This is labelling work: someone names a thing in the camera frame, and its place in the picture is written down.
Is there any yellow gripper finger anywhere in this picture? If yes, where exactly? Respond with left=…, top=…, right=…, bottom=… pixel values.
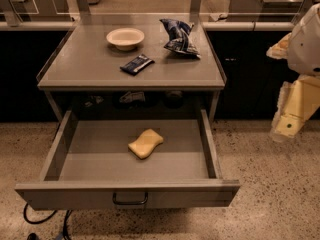
left=266, top=33, right=291, bottom=60
left=270, top=75, right=320, bottom=142

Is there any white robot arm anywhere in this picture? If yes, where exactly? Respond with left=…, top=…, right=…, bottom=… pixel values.
left=266, top=4, right=320, bottom=142

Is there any yellow sponge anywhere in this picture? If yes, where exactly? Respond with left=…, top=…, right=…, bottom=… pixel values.
left=128, top=129, right=164, bottom=159

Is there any open grey drawer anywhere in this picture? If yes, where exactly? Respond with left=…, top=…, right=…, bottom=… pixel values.
left=15, top=110, right=240, bottom=210

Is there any grey cabinet counter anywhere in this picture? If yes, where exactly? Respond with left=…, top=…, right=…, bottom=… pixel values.
left=38, top=13, right=225, bottom=118

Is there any background grey table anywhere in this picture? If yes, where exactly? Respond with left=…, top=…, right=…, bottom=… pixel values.
left=227, top=0, right=303, bottom=22

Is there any blue chip bag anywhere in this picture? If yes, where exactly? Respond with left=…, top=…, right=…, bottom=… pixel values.
left=160, top=18, right=201, bottom=58

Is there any dark blue snack bar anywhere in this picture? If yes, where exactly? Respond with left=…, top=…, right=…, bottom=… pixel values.
left=120, top=54, right=153, bottom=76

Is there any white bowl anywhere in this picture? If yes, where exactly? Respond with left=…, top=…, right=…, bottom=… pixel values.
left=106, top=28, right=145, bottom=51

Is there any background left desk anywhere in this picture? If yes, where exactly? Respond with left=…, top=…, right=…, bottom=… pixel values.
left=0, top=0, right=71, bottom=25

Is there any black drawer handle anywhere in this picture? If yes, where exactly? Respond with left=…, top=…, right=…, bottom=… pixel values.
left=112, top=192, right=149, bottom=206

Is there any black floor cable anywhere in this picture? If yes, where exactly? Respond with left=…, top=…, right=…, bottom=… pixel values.
left=22, top=203, right=74, bottom=240

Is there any white horizontal rail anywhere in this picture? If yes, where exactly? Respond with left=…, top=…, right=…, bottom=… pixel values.
left=0, top=20, right=298, bottom=32

